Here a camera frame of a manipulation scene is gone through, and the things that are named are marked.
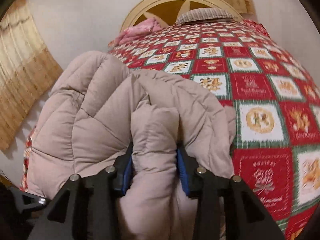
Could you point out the beige quilted puffer jacket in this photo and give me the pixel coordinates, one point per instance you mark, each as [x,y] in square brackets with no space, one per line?
[98,106]

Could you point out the cream arched wooden headboard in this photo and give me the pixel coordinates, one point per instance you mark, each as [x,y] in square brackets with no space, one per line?
[166,12]

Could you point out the side wall beige curtain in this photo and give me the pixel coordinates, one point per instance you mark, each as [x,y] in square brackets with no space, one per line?
[28,69]

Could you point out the red floral cloth bundle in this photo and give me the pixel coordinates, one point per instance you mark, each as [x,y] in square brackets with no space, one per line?
[258,27]

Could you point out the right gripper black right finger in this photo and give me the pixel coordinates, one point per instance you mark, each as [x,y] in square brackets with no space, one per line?
[228,199]

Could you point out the striped pillow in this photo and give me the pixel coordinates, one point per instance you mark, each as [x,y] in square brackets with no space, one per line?
[203,14]

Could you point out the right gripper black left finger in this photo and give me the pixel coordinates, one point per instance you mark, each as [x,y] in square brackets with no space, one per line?
[86,208]

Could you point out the red patchwork bear bedspread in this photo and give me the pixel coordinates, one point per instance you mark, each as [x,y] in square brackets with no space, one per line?
[276,145]

